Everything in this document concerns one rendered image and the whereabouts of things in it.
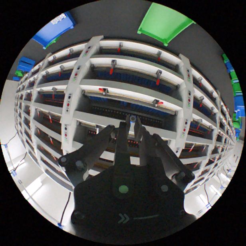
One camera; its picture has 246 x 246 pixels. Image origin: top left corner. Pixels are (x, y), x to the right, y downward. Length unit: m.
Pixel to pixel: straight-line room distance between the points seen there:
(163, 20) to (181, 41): 0.19
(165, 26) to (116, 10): 0.29
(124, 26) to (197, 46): 0.51
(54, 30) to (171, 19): 0.73
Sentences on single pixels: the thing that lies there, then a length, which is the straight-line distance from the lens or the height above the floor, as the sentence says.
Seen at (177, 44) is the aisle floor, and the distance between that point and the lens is 0.69.
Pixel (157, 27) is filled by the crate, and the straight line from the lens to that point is 0.61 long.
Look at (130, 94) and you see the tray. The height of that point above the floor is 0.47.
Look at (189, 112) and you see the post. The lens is 0.53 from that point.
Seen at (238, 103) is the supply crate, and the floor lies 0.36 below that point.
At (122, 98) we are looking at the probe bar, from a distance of 0.40.
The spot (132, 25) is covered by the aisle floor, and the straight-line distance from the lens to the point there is 0.62.
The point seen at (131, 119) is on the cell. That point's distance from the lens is 0.19.
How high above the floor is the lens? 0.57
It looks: 7 degrees up
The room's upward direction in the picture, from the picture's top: 168 degrees counter-clockwise
